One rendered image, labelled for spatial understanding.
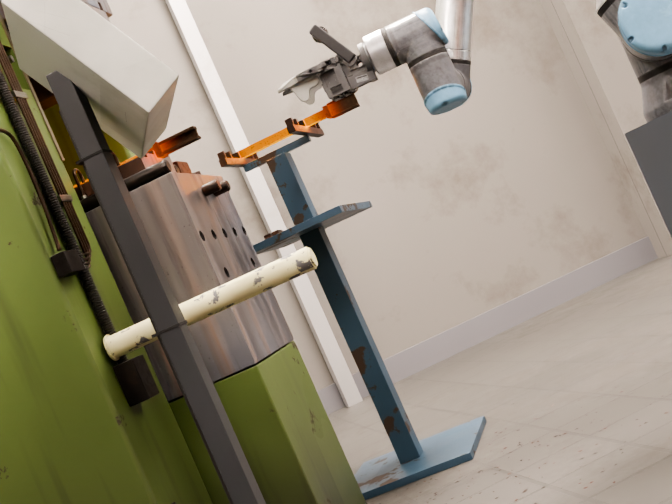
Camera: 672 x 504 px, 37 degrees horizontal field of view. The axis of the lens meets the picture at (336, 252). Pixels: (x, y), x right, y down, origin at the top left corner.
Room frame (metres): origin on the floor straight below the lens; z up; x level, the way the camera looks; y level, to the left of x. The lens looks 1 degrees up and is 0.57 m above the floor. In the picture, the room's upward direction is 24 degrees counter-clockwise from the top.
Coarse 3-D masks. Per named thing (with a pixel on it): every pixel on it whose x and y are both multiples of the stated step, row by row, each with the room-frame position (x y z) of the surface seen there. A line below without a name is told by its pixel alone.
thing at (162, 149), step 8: (192, 128) 2.26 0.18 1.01; (176, 136) 2.27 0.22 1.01; (184, 136) 2.27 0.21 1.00; (192, 136) 2.27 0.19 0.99; (200, 136) 2.29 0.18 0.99; (160, 144) 2.28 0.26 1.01; (168, 144) 2.28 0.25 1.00; (176, 144) 2.28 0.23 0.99; (184, 144) 2.27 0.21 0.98; (160, 152) 2.27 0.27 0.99; (168, 152) 2.28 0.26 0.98; (128, 160) 2.29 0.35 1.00
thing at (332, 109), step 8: (352, 96) 2.76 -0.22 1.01; (328, 104) 2.78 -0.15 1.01; (336, 104) 2.78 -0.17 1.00; (344, 104) 2.77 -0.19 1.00; (352, 104) 2.77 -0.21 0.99; (320, 112) 2.78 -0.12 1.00; (328, 112) 2.77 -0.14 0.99; (336, 112) 2.78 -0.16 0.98; (344, 112) 2.77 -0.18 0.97; (304, 120) 2.79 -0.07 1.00; (312, 120) 2.79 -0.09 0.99; (320, 120) 2.80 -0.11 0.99; (272, 136) 2.82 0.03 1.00; (280, 136) 2.81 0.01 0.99; (288, 136) 2.83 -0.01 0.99; (256, 144) 2.83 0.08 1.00; (264, 144) 2.82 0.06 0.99; (272, 144) 2.84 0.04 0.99; (240, 152) 2.84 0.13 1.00; (248, 152) 2.84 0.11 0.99; (256, 152) 2.86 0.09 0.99
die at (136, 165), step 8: (152, 152) 2.27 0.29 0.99; (136, 160) 2.17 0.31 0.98; (144, 160) 2.18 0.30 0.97; (152, 160) 2.24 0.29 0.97; (160, 160) 2.29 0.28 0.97; (168, 160) 2.35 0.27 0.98; (120, 168) 2.18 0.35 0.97; (128, 168) 2.18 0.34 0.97; (136, 168) 2.17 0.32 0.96; (144, 168) 2.17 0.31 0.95; (128, 176) 2.18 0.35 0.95; (88, 184) 2.19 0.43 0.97; (88, 192) 2.20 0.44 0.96
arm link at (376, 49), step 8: (376, 32) 2.16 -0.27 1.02; (368, 40) 2.16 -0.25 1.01; (376, 40) 2.15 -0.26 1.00; (368, 48) 2.15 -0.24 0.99; (376, 48) 2.15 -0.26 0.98; (384, 48) 2.15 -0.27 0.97; (368, 56) 2.17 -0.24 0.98; (376, 56) 2.15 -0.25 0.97; (384, 56) 2.15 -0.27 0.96; (376, 64) 2.16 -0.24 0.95; (384, 64) 2.16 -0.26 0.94; (392, 64) 2.17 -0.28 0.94; (384, 72) 2.19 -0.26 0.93
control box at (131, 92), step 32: (32, 0) 1.53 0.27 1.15; (64, 0) 1.55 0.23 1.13; (32, 32) 1.57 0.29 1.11; (64, 32) 1.54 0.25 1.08; (96, 32) 1.55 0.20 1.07; (32, 64) 1.76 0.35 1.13; (64, 64) 1.62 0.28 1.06; (96, 64) 1.55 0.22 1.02; (128, 64) 1.56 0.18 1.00; (160, 64) 1.57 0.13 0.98; (96, 96) 1.67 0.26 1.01; (128, 96) 1.55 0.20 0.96; (160, 96) 1.57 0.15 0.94; (128, 128) 1.73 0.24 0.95; (160, 128) 1.82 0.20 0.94
